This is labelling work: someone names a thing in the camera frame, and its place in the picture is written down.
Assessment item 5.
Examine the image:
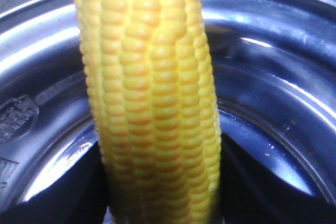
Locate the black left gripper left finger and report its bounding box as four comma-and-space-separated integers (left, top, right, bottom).
1, 144, 108, 223

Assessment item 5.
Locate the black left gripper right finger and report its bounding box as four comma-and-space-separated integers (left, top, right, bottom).
215, 134, 333, 223

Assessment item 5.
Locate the grey electric cooking pot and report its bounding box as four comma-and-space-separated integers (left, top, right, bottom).
1, 0, 335, 223

